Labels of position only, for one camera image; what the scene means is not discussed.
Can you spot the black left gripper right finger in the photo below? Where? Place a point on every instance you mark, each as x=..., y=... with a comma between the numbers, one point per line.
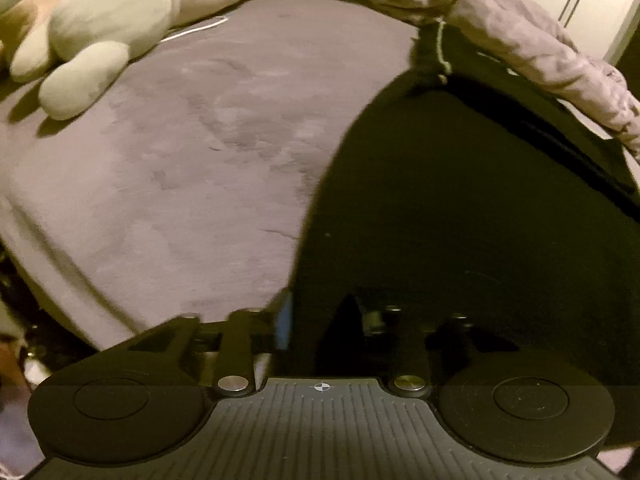
x=378, y=322

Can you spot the pink white plush toy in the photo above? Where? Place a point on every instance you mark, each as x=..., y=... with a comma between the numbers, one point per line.
x=77, y=48

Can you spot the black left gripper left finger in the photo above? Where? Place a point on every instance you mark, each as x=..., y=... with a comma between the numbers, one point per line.
x=279, y=311

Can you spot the black knit sweater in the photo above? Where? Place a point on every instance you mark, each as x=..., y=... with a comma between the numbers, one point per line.
x=467, y=194

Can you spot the purple crumpled duvet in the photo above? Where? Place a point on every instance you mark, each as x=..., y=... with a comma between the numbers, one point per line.
x=529, y=40

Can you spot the purple fleece bed sheet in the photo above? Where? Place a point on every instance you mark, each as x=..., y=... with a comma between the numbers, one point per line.
x=162, y=221

